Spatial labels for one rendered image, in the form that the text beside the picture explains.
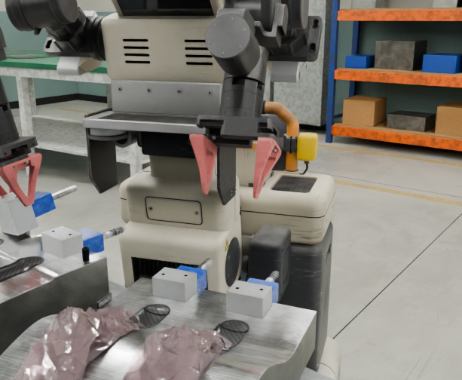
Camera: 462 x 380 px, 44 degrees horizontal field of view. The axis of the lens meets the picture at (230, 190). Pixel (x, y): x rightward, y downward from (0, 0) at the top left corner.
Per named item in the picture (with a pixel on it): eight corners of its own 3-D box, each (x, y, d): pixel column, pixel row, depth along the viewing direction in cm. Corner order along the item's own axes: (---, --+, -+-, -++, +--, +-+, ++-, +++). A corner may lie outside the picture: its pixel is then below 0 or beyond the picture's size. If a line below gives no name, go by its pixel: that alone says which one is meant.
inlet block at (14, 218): (71, 200, 98) (62, 171, 96) (87, 203, 95) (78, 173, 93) (1, 232, 89) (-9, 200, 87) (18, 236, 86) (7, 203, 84)
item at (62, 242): (114, 240, 93) (112, 209, 92) (134, 248, 90) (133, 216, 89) (44, 266, 84) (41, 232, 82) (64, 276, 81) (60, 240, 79)
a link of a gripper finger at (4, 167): (16, 215, 83) (-4, 154, 80) (-7, 211, 88) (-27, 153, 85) (56, 197, 88) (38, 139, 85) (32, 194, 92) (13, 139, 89)
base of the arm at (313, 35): (323, 21, 102) (258, 20, 106) (319, -9, 95) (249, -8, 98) (317, 62, 100) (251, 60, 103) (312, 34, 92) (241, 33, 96)
